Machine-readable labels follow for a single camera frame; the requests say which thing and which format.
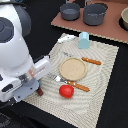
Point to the red toy tomato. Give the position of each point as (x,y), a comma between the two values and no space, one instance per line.
(66,91)

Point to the white toy fish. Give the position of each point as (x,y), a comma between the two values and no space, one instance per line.
(66,38)

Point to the small toy milk carton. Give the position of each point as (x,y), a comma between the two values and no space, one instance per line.
(83,40)

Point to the brown toy sausage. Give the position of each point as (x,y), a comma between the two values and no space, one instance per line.
(39,91)

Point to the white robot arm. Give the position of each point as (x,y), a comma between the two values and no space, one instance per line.
(19,75)

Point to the round wooden plate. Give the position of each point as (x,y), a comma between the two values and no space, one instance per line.
(73,69)

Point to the beige woven placemat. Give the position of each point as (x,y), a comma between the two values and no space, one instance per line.
(83,109)

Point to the small grey pot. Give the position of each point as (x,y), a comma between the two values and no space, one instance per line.
(70,11)

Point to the large grey pot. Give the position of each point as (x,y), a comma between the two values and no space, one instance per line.
(94,13)

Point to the beige bowl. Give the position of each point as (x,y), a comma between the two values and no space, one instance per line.
(124,16)

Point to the wooden handled fork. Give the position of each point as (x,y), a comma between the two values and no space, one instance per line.
(76,85)

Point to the wooden handled knife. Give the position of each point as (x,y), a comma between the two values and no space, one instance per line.
(83,58)

